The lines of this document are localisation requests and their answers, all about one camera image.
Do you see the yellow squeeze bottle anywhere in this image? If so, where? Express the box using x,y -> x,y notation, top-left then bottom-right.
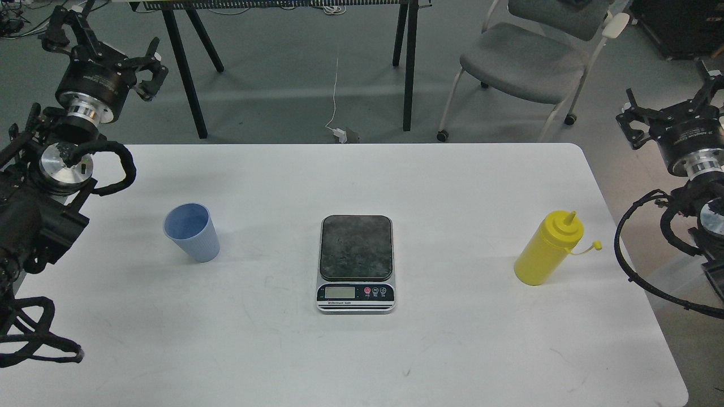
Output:
514,210 -> 602,286

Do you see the black digital kitchen scale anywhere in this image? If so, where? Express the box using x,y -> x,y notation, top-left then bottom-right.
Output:
315,214 -> 397,314

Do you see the black cabinet corner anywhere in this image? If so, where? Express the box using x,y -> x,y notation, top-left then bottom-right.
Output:
629,1 -> 723,61

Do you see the grey office chair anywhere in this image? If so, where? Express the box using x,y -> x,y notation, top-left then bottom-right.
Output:
437,1 -> 630,142

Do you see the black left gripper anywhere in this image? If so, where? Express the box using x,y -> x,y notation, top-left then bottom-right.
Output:
40,6 -> 169,124

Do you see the white power adapter plug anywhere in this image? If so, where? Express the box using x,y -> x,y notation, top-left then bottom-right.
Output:
331,127 -> 360,144

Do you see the light blue ribbed cup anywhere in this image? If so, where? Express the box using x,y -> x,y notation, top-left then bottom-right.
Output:
163,202 -> 221,263

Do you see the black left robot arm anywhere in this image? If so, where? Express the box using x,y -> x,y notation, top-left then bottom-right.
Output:
2,1 -> 168,319

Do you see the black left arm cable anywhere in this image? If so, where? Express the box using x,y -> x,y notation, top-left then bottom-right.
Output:
0,295 -> 85,369

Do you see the black-legged background table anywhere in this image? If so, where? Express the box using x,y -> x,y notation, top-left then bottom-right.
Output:
127,1 -> 437,144

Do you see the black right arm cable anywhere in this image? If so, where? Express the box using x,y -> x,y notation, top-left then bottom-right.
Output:
614,189 -> 724,319

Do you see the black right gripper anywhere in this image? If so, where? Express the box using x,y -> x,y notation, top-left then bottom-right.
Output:
615,60 -> 723,176

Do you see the white power cable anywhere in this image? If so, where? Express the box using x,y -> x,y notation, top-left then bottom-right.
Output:
325,57 -> 341,134

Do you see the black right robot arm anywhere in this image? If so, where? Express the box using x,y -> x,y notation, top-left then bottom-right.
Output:
616,61 -> 723,297

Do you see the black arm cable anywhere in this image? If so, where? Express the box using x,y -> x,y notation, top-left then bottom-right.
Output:
0,295 -> 85,369
614,189 -> 724,319

